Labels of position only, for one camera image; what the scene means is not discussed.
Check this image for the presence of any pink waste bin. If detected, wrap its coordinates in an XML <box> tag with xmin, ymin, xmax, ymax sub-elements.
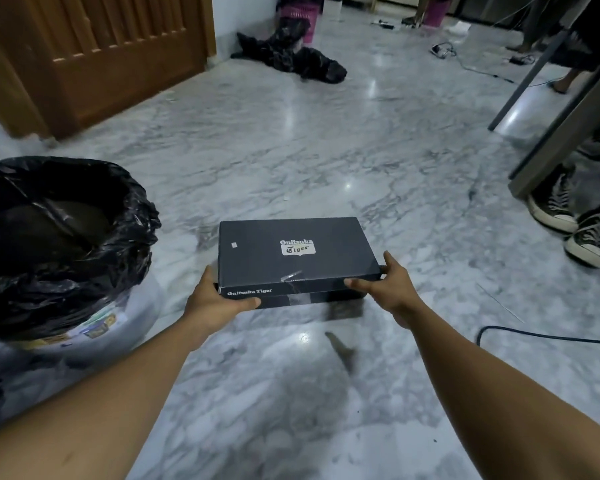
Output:
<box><xmin>422</xmin><ymin>0</ymin><xmax>454</xmax><ymax>27</ymax></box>

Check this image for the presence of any black floor cable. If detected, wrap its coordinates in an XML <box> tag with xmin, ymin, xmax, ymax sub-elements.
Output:
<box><xmin>475</xmin><ymin>325</ymin><xmax>600</xmax><ymax>346</ymax></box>

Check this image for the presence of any person's right hand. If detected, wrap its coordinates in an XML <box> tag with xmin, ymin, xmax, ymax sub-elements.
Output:
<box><xmin>344</xmin><ymin>251</ymin><xmax>428</xmax><ymax>331</ymax></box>

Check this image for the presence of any black canvas sneaker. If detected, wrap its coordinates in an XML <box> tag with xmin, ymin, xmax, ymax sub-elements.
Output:
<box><xmin>526</xmin><ymin>164</ymin><xmax>580</xmax><ymax>233</ymax></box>
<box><xmin>563</xmin><ymin>192</ymin><xmax>600</xmax><ymax>269</ymax></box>

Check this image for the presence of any brown wooden door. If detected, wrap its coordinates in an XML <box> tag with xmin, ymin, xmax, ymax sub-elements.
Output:
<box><xmin>0</xmin><ymin>0</ymin><xmax>217</xmax><ymax>141</ymax></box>

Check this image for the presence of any black bin liner bag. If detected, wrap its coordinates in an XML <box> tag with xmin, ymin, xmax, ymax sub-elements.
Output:
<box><xmin>0</xmin><ymin>157</ymin><xmax>162</xmax><ymax>341</ymax></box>

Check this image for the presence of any black garbage bag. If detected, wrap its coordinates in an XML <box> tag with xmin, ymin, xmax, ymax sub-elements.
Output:
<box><xmin>229</xmin><ymin>17</ymin><xmax>349</xmax><ymax>85</ymax></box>

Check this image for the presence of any person's left forearm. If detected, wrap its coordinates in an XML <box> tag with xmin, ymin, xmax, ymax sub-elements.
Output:
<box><xmin>0</xmin><ymin>315</ymin><xmax>216</xmax><ymax>480</ymax></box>

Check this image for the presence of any person's left hand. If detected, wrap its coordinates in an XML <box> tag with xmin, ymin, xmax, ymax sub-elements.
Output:
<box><xmin>183</xmin><ymin>265</ymin><xmax>262</xmax><ymax>346</ymax></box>

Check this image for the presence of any grey table leg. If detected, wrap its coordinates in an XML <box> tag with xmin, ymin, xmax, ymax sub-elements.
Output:
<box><xmin>488</xmin><ymin>24</ymin><xmax>600</xmax><ymax>199</ymax></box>

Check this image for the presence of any white plastic bucket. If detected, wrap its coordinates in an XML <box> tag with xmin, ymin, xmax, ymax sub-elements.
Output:
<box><xmin>0</xmin><ymin>275</ymin><xmax>166</xmax><ymax>378</ymax></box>

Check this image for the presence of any pink plastic basket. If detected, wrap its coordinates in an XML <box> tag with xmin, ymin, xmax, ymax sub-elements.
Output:
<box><xmin>278</xmin><ymin>3</ymin><xmax>317</xmax><ymax>44</ymax></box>

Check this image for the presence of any person's right forearm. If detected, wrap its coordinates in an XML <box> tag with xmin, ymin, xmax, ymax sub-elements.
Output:
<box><xmin>394</xmin><ymin>306</ymin><xmax>600</xmax><ymax>480</ymax></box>

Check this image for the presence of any black shoe box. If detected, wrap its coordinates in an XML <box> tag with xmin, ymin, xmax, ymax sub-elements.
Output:
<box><xmin>217</xmin><ymin>217</ymin><xmax>387</xmax><ymax>311</ymax></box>

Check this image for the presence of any black charger with cable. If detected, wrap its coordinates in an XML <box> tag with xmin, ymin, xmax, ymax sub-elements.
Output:
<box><xmin>429</xmin><ymin>42</ymin><xmax>517</xmax><ymax>85</ymax></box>

